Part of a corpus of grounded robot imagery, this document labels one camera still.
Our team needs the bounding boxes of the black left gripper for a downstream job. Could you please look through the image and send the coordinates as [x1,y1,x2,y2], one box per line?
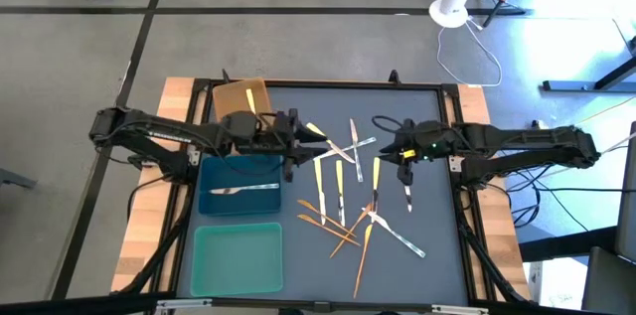
[257,108,330,183]

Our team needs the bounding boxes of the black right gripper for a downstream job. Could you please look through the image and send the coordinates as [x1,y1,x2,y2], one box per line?
[378,119,451,187]

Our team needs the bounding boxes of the orange plastic bin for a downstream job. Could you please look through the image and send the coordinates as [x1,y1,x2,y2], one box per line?
[212,76,273,122]

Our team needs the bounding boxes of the dark blue plastic bin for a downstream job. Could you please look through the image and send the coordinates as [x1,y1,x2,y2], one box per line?
[197,153,283,218]

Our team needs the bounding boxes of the wooden table side board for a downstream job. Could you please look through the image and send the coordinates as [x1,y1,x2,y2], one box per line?
[111,76,196,294]
[455,83,532,302]

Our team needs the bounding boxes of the teal plastic bin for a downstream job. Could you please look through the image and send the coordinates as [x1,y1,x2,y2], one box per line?
[189,222,284,298]

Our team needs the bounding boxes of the black T-shaped desk foot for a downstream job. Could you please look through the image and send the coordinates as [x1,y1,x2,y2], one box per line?
[541,54,636,93]

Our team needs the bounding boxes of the black floor beam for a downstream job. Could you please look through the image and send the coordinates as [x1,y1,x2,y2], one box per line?
[518,225,617,263]

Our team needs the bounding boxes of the white floor sign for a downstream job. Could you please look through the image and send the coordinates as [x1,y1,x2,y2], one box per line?
[529,259,590,312]

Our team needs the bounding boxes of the grey panel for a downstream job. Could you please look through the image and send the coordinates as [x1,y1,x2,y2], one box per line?
[614,120,636,262]

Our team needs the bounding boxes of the grey floor object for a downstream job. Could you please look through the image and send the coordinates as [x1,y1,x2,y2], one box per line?
[0,167,39,191]

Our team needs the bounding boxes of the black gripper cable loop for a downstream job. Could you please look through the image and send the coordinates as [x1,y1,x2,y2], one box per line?
[371,114,416,136]

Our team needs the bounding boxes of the white fan cable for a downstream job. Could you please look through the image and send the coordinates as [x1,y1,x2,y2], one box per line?
[435,17,504,89]

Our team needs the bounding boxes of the silver rail bracket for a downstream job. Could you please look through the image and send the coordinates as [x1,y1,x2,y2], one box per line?
[156,298,214,312]
[430,304,491,315]

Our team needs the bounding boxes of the black floor cables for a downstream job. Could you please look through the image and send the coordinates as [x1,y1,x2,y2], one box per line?
[506,165,636,233]

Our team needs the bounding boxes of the yellow floor cable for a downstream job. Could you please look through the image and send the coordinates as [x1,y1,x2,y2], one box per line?
[575,95,636,127]

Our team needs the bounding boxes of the white floor cable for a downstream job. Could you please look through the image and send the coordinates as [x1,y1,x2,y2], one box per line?
[506,131,636,192]

